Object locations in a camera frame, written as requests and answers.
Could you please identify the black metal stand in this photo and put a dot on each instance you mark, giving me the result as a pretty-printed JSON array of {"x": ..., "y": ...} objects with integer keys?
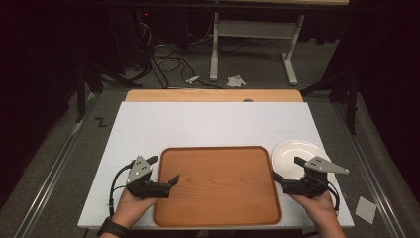
[
  {"x": 89, "y": 82},
  {"x": 346, "y": 92}
]

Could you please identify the white round plate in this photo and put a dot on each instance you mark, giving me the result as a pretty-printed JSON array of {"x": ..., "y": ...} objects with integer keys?
[{"x": 287, "y": 158}]

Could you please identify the person's right hand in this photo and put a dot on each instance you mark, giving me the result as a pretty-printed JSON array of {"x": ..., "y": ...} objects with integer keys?
[{"x": 318, "y": 206}]

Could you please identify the white metal desk frame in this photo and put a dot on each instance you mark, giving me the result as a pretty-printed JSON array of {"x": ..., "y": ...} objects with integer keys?
[{"x": 254, "y": 29}]

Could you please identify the white table board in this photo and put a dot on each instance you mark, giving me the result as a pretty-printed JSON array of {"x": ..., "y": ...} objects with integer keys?
[{"x": 211, "y": 125}]

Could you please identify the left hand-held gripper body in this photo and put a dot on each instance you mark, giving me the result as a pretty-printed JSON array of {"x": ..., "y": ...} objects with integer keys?
[{"x": 138, "y": 172}]

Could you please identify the wooden table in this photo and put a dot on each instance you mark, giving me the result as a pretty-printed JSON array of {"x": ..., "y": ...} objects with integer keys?
[{"x": 198, "y": 95}]

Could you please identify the small white plug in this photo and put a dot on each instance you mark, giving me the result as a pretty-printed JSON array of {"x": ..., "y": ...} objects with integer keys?
[{"x": 192, "y": 79}]

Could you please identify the person's left hand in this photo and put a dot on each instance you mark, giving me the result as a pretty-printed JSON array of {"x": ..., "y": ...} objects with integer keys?
[{"x": 132, "y": 208}]

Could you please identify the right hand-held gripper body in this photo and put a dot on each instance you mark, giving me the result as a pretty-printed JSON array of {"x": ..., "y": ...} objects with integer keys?
[{"x": 307, "y": 186}]

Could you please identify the metal floor rail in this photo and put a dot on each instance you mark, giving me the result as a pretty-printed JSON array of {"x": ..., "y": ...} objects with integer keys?
[
  {"x": 56, "y": 168},
  {"x": 366, "y": 168}
]

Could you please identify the black wristwatch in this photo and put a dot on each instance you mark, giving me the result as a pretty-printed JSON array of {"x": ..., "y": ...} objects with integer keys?
[{"x": 114, "y": 227}]

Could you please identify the brown wooden tray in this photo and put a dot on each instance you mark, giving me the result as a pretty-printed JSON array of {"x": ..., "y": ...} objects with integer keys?
[{"x": 218, "y": 188}]

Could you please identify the grey round table grommet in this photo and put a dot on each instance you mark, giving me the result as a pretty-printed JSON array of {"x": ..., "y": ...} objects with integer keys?
[{"x": 247, "y": 100}]

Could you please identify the dark device with red light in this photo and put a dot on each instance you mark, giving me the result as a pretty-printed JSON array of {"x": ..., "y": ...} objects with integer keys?
[{"x": 147, "y": 15}]

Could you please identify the crumpled white paper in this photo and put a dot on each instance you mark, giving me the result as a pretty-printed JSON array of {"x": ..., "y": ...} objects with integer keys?
[{"x": 235, "y": 81}]

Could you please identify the white paper square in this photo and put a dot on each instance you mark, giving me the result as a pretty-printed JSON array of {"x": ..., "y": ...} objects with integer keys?
[{"x": 366, "y": 210}]

